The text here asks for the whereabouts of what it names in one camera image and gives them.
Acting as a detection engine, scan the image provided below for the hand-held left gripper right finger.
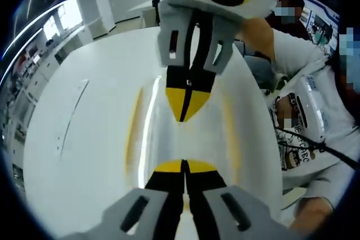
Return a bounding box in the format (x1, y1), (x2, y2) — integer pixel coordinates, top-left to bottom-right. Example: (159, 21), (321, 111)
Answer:
(184, 159), (308, 240)

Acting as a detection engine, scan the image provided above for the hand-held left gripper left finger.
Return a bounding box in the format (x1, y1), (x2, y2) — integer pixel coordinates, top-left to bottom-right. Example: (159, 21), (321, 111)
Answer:
(53, 159), (186, 240)

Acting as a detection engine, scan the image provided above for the yellow plastic latch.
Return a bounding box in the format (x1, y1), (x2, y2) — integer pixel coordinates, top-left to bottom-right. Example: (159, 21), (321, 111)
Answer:
(124, 87), (145, 174)

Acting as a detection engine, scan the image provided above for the white square pillar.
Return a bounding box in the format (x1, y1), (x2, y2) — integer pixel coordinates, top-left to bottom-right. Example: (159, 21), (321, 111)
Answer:
(75, 0), (117, 42)

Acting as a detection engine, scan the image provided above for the person in white shirt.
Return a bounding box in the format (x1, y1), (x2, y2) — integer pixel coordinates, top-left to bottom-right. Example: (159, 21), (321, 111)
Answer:
(264, 29), (360, 196)

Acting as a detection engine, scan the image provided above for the person's leg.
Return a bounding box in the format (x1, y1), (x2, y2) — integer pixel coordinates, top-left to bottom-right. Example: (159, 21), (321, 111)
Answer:
(289, 196), (336, 234)

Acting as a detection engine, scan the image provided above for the blue framed display board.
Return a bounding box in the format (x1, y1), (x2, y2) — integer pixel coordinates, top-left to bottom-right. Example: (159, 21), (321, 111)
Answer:
(299, 0), (341, 53)

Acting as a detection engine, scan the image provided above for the white chest device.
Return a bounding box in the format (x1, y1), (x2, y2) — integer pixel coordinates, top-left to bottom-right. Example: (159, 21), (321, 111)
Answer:
(291, 75), (334, 144)

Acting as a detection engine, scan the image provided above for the person's dark hair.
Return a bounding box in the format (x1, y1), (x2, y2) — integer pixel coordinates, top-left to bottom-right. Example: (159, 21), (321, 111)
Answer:
(334, 53), (360, 103)

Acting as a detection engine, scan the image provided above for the black device cable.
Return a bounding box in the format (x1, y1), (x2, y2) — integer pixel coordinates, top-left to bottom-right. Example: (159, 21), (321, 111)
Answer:
(274, 126), (360, 169)

